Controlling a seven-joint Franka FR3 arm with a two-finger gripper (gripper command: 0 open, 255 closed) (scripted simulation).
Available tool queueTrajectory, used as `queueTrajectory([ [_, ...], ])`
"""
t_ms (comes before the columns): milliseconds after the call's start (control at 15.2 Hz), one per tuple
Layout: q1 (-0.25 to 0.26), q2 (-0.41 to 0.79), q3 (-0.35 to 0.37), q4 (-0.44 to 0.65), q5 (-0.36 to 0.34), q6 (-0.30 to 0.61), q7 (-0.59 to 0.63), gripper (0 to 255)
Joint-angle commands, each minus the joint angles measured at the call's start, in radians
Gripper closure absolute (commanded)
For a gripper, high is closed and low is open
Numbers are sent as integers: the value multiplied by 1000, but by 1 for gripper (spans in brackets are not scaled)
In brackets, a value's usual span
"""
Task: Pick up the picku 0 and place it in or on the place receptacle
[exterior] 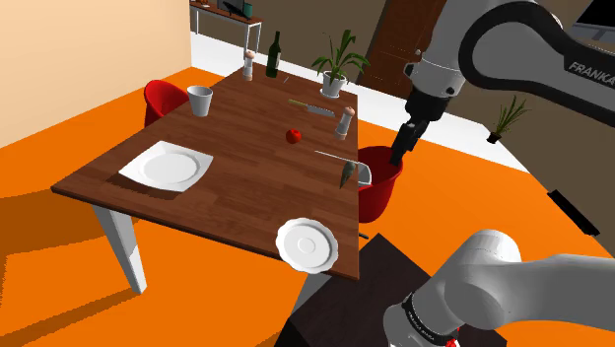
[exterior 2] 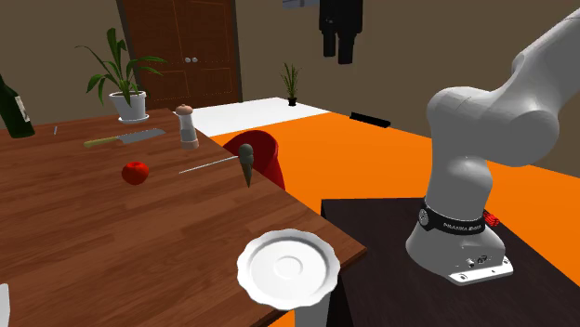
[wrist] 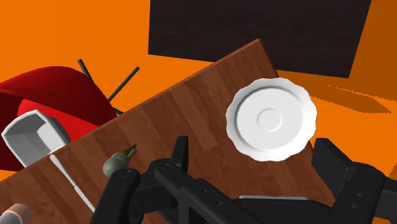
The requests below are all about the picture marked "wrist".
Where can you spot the white scalloped plate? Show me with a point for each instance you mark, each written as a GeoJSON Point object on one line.
{"type": "Point", "coordinates": [270, 119]}

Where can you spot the pale pink cylinder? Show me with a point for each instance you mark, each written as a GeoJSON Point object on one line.
{"type": "Point", "coordinates": [15, 215]}

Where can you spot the white knife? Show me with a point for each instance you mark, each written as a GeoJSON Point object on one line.
{"type": "Point", "coordinates": [62, 168]}

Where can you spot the white rectangular dish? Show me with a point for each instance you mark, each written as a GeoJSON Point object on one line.
{"type": "Point", "coordinates": [46, 130]}

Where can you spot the grey-green pear-shaped shaker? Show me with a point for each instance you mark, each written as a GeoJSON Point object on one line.
{"type": "Point", "coordinates": [116, 161]}

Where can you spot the wooden table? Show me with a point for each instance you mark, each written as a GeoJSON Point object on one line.
{"type": "Point", "coordinates": [186, 108]}

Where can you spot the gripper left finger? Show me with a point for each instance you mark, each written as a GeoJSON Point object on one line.
{"type": "Point", "coordinates": [183, 189]}

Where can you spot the red chair with black legs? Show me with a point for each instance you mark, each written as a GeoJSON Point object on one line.
{"type": "Point", "coordinates": [62, 86]}

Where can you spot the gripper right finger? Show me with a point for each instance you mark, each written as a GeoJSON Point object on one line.
{"type": "Point", "coordinates": [353, 186]}

